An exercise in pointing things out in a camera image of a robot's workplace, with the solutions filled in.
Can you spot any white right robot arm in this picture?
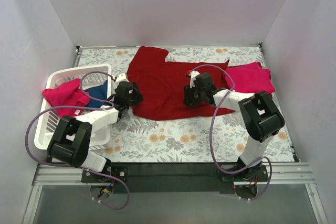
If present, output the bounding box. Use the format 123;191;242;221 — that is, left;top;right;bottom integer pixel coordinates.
184;71;285;181

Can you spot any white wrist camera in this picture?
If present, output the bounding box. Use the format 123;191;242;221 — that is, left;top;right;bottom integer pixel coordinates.
113;73;129;88
186;70;200;88

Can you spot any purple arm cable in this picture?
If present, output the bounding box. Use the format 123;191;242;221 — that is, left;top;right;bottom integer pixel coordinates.
187;63;271;201
25;70;131;211

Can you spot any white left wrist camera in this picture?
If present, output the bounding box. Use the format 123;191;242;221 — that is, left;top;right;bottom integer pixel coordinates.
113;73;129;88

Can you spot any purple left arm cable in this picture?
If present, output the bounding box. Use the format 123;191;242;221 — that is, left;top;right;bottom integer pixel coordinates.
25;70;131;211

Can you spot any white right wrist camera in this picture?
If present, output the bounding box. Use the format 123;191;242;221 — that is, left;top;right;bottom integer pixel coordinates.
186;70;200;88

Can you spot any crumpled pink t shirt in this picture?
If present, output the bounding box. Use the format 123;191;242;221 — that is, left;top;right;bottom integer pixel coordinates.
42;78;90;107

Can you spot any dark red t shirt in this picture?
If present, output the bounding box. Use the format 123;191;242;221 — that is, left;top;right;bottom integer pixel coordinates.
127;45;238;121

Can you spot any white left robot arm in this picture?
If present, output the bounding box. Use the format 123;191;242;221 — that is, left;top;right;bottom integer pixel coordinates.
47;81;143;182

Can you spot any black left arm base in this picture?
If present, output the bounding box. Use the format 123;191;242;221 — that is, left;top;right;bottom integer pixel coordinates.
80;165;128;199

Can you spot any blue t shirt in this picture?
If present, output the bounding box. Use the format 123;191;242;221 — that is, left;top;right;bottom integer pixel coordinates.
85;81;108;108

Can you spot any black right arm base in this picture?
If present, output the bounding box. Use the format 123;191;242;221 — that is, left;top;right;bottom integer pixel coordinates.
216;162;269;200

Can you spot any folded pink t shirt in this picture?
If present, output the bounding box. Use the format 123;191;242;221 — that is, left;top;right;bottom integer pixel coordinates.
225;62;275;94

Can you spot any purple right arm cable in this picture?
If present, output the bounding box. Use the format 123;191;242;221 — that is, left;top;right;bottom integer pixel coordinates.
187;63;271;201

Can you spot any white plastic laundry basket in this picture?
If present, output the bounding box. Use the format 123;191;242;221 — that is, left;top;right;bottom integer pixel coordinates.
34;63;112;150

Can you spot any floral patterned table mat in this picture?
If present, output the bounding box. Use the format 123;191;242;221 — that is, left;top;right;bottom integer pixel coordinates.
70;46;300;163

